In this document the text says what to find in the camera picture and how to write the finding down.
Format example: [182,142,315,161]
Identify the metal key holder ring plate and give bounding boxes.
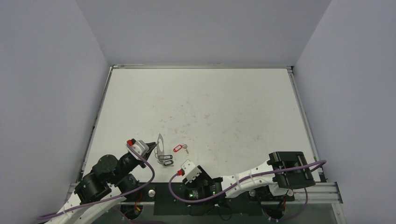
[155,134,165,166]

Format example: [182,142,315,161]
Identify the red tagged key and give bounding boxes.
[173,144,189,154]

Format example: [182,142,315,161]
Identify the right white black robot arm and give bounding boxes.
[177,151,322,204]

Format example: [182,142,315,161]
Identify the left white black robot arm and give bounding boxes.
[42,139,157,224]

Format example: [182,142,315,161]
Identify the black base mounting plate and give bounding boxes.
[109,182,295,217]

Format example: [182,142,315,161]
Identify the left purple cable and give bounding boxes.
[36,143,169,224]

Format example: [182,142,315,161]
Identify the purple cable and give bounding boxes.
[36,143,169,224]
[168,160,327,223]

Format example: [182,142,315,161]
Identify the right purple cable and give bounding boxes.
[168,160,327,223]

